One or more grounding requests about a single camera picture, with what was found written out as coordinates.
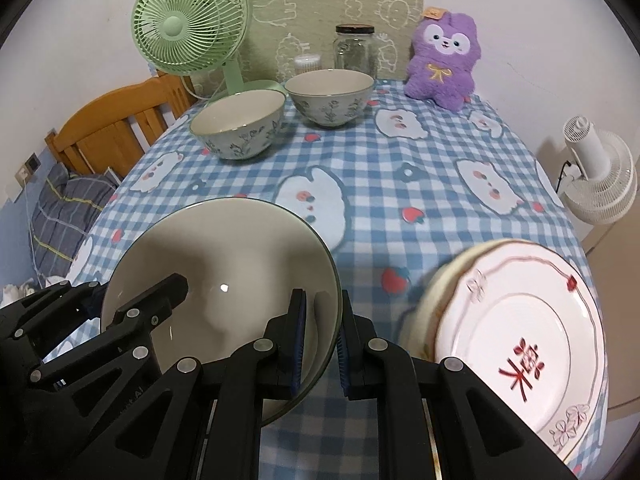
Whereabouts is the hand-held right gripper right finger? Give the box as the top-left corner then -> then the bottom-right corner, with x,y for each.
336,297 -> 576,480

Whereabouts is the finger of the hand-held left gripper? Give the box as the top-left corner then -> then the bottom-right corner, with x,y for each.
27,274 -> 190,398
0,280 -> 108,358

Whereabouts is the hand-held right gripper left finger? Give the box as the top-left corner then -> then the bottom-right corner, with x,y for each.
85,288 -> 307,480

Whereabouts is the floral ceramic bowl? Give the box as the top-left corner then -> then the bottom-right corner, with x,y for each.
189,89 -> 287,161
100,198 -> 344,423
284,70 -> 376,130

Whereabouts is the cream plate with yellow flowers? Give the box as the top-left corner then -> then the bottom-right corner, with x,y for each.
404,239 -> 506,361

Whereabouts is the white plate with red rim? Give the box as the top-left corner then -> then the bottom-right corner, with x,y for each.
434,242 -> 608,463

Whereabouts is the white cloth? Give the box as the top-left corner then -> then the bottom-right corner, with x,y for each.
0,282 -> 37,307

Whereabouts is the grey striped pillow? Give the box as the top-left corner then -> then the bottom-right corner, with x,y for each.
30,162 -> 121,281

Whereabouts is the wooden bed headboard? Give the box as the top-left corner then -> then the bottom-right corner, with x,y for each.
46,72 -> 198,178

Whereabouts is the blue checkered tablecloth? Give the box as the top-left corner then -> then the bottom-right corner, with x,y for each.
65,77 -> 608,480

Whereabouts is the cotton swab container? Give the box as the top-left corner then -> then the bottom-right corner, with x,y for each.
294,53 -> 322,78

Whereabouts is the green desk fan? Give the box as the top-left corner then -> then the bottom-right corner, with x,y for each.
131,0 -> 287,106

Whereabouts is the beige panel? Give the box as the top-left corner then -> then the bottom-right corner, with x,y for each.
582,220 -> 640,411

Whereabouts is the glass jar with black lid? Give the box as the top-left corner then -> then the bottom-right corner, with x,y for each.
333,25 -> 377,78

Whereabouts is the purple plush toy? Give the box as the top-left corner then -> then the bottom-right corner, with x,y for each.
404,7 -> 483,111

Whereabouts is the white fan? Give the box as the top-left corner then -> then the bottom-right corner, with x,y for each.
562,116 -> 638,226

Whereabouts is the green printed mat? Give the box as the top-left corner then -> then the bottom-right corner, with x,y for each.
242,0 -> 428,98

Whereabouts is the wall socket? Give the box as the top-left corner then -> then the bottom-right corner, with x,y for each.
15,152 -> 41,186

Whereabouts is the white power cord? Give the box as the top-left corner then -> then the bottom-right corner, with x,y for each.
147,64 -> 206,102

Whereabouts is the black fan cable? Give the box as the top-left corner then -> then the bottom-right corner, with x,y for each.
557,160 -> 576,196

